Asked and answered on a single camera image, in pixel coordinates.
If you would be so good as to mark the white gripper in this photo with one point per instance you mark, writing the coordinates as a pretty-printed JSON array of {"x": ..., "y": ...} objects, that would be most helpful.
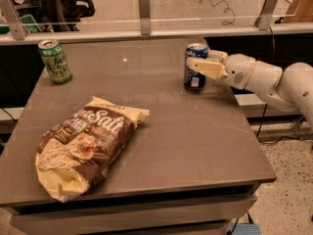
[{"x": 239, "y": 70}]

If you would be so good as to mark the blue pepsi can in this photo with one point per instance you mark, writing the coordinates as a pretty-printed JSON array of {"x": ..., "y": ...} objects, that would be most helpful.
[{"x": 193, "y": 79}]

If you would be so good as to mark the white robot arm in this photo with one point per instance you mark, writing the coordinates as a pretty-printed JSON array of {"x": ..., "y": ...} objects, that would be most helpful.
[{"x": 286, "y": 90}]

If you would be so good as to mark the green soda can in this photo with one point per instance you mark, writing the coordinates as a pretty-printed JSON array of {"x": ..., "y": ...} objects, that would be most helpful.
[{"x": 55, "y": 61}]

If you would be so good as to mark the black office chair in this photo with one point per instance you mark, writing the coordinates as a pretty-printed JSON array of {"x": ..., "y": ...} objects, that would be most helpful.
[{"x": 62, "y": 15}]

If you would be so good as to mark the brown sea salt chip bag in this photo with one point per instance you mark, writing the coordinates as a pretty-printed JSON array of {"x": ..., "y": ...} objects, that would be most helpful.
[{"x": 74, "y": 156}]

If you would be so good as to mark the blue perforated box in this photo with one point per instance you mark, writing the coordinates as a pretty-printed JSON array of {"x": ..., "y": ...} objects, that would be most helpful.
[{"x": 245, "y": 229}]

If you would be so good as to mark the clear glass barrier panel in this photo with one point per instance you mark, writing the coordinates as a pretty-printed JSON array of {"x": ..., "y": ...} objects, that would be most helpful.
[{"x": 170, "y": 18}]

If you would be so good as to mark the green plastic bin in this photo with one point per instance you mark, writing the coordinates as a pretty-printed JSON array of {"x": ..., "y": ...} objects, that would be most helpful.
[{"x": 28, "y": 21}]

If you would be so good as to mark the right metal glass bracket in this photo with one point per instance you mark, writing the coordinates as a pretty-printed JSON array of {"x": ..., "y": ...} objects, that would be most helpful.
[{"x": 264, "y": 19}]

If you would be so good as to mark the metal glass bracket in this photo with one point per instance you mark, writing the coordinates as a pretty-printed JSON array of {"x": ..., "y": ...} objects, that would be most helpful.
[
  {"x": 145, "y": 16},
  {"x": 18, "y": 31},
  {"x": 264, "y": 19}
]

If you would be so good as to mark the middle metal glass bracket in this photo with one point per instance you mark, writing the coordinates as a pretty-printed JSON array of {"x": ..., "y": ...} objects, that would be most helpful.
[{"x": 145, "y": 16}]

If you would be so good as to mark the left metal glass bracket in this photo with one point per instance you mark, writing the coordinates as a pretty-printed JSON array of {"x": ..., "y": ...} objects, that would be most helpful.
[{"x": 18, "y": 31}]

